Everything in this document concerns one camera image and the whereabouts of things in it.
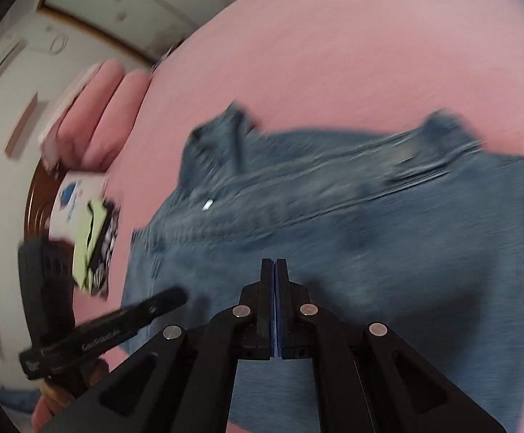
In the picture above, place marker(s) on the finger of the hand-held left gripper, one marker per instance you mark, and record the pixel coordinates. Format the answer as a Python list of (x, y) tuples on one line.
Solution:
[(162, 301)]

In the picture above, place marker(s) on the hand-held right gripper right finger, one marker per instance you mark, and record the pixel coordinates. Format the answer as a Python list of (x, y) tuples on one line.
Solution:
[(282, 288)]

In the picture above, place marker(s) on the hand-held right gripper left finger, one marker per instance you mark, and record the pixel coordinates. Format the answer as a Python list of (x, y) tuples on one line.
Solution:
[(267, 288)]

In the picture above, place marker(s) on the blue denim jeans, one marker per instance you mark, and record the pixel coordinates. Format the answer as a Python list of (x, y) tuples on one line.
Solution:
[(379, 243)]

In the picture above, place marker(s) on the person's left hand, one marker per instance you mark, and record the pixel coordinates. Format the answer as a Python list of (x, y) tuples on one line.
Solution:
[(47, 410)]

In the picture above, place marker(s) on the yellow-green black printed garment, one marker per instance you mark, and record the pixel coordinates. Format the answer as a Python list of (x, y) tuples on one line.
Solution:
[(90, 243)]

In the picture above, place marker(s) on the wooden headboard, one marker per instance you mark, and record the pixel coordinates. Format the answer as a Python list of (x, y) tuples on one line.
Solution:
[(36, 203)]

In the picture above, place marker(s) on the white pillow with blue print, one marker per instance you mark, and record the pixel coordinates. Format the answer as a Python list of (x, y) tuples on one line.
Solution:
[(70, 198)]

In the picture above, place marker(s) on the pink pillows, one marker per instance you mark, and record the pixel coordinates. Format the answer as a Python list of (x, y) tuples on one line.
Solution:
[(108, 112)]

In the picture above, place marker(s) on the pink fleece bed blanket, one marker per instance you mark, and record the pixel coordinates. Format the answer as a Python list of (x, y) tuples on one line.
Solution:
[(334, 54)]

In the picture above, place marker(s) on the white floral wardrobe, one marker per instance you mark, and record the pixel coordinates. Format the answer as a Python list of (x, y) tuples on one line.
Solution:
[(122, 0)]

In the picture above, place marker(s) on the brown wall decoration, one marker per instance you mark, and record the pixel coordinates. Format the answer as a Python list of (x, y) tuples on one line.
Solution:
[(21, 126)]

